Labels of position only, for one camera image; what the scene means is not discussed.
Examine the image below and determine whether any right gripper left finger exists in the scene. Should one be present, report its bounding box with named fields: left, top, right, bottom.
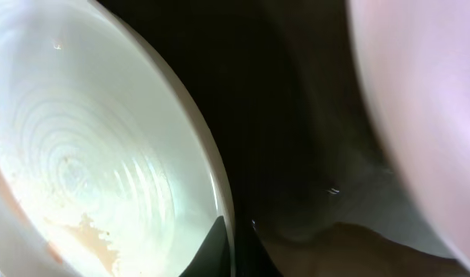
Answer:
left=180, top=216, right=231, bottom=277

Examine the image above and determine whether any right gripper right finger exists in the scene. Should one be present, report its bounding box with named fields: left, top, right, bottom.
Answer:
left=235, top=221, right=282, bottom=277

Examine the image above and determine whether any light green plate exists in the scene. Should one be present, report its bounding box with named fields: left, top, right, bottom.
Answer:
left=0, top=1, right=236, bottom=276

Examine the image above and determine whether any pink white plate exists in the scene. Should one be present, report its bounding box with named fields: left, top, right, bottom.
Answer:
left=347, top=0, right=470, bottom=271

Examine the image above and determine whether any brown serving tray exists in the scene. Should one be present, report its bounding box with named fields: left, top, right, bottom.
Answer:
left=105, top=1, right=468, bottom=276

